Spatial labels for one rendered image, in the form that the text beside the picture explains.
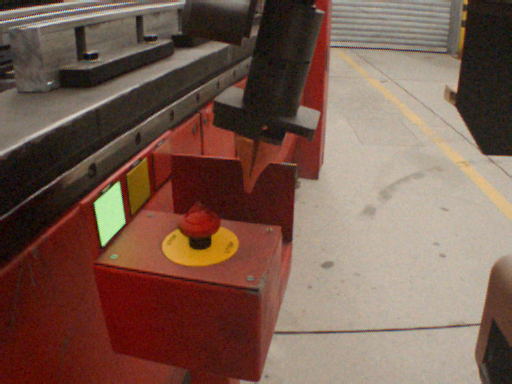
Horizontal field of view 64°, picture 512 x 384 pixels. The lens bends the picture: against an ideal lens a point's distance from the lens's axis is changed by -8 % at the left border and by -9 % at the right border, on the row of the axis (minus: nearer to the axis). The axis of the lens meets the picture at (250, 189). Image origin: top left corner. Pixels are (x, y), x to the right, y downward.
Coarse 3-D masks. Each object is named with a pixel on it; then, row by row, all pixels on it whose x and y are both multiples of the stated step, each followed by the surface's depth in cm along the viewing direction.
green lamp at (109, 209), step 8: (112, 192) 41; (120, 192) 42; (104, 200) 40; (112, 200) 41; (120, 200) 43; (96, 208) 38; (104, 208) 40; (112, 208) 41; (120, 208) 43; (104, 216) 40; (112, 216) 41; (120, 216) 43; (104, 224) 40; (112, 224) 42; (120, 224) 43; (104, 232) 40; (112, 232) 42; (104, 240) 40
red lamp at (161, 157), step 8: (168, 144) 53; (160, 152) 51; (168, 152) 53; (160, 160) 51; (168, 160) 53; (160, 168) 51; (168, 168) 54; (160, 176) 52; (168, 176) 54; (160, 184) 52
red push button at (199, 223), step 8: (184, 216) 41; (192, 216) 41; (200, 216) 41; (208, 216) 41; (216, 216) 41; (184, 224) 40; (192, 224) 40; (200, 224) 40; (208, 224) 40; (216, 224) 40; (184, 232) 40; (192, 232) 39; (200, 232) 39; (208, 232) 40; (192, 240) 41; (200, 240) 41; (208, 240) 41; (192, 248) 41; (200, 248) 41
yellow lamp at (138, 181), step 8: (144, 160) 47; (136, 168) 45; (144, 168) 47; (128, 176) 44; (136, 176) 46; (144, 176) 47; (128, 184) 44; (136, 184) 46; (144, 184) 48; (136, 192) 46; (144, 192) 48; (136, 200) 46; (144, 200) 48; (136, 208) 46
